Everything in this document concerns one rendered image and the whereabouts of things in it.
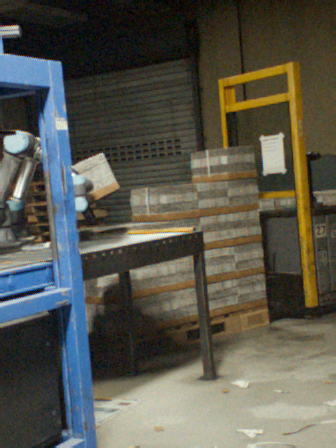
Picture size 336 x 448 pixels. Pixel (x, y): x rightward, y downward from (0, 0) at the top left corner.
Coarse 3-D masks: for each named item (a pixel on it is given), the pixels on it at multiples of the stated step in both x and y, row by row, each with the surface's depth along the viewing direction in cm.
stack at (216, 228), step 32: (128, 224) 529; (160, 224) 519; (192, 224) 538; (224, 224) 558; (192, 256) 537; (224, 256) 557; (96, 288) 493; (192, 288) 537; (224, 288) 556; (96, 320) 496; (160, 320) 518; (224, 320) 555; (96, 352) 501
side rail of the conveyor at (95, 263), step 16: (160, 240) 398; (176, 240) 411; (192, 240) 425; (96, 256) 352; (112, 256) 362; (128, 256) 373; (144, 256) 384; (160, 256) 397; (176, 256) 410; (96, 272) 351; (112, 272) 361
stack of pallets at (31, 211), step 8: (32, 184) 1149; (40, 184) 1141; (32, 192) 1149; (40, 192) 1139; (32, 200) 1147; (40, 200) 1160; (32, 208) 1143; (96, 208) 1223; (32, 216) 1147; (40, 216) 1154; (32, 224) 1150; (40, 224) 1144; (48, 224) 1137; (88, 224) 1219; (32, 232) 1152; (40, 232) 1152; (48, 232) 1150; (40, 240) 1152; (48, 240) 1167
